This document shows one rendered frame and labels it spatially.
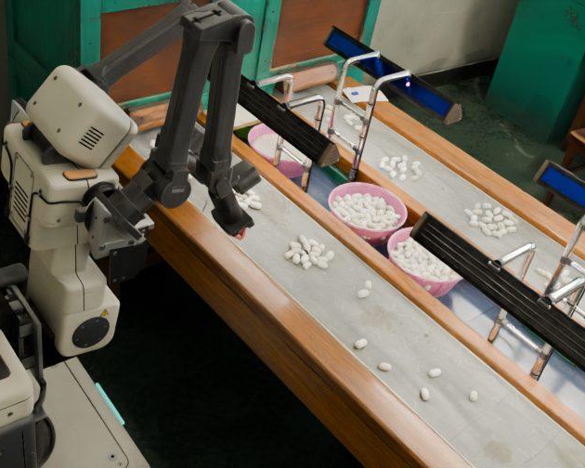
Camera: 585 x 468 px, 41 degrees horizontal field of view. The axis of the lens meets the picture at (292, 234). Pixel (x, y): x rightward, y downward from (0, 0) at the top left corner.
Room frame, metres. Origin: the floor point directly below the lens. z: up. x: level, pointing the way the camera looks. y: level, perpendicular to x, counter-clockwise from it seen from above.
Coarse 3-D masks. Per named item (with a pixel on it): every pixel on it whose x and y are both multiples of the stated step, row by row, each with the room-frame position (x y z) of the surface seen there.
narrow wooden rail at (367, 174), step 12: (336, 144) 2.53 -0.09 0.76; (348, 156) 2.46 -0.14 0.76; (348, 168) 2.43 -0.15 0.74; (360, 168) 2.40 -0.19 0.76; (372, 168) 2.42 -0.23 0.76; (360, 180) 2.38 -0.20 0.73; (372, 180) 2.35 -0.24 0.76; (384, 180) 2.36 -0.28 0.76; (372, 192) 2.34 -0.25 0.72; (396, 192) 2.30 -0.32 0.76; (408, 204) 2.24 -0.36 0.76; (420, 204) 2.25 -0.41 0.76; (408, 216) 2.22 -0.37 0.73; (420, 216) 2.19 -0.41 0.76; (468, 240) 2.10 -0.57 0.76
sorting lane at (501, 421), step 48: (144, 144) 2.30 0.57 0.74; (192, 192) 2.08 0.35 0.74; (240, 240) 1.89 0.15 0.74; (288, 240) 1.94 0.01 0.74; (336, 240) 1.99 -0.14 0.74; (288, 288) 1.72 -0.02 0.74; (336, 288) 1.76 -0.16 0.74; (384, 288) 1.81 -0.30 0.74; (336, 336) 1.56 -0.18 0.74; (384, 336) 1.60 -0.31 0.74; (432, 336) 1.64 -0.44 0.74; (432, 384) 1.46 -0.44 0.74; (480, 384) 1.50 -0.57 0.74; (480, 432) 1.34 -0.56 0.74; (528, 432) 1.37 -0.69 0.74
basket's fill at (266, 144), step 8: (264, 136) 2.54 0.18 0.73; (272, 136) 2.54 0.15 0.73; (256, 144) 2.47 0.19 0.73; (264, 144) 2.48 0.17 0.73; (272, 144) 2.49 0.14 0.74; (288, 144) 2.51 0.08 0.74; (264, 152) 2.42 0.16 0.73; (272, 152) 2.44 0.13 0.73; (296, 152) 2.48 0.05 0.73; (288, 160) 2.40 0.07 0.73
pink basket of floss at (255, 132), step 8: (256, 128) 2.53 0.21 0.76; (264, 128) 2.56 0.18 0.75; (248, 136) 2.45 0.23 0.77; (256, 136) 2.52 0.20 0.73; (256, 152) 2.38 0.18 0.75; (272, 160) 2.35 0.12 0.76; (280, 160) 2.34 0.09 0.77; (304, 160) 2.37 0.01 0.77; (280, 168) 2.36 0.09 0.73; (288, 168) 2.36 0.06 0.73; (296, 168) 2.38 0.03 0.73; (288, 176) 2.38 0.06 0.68
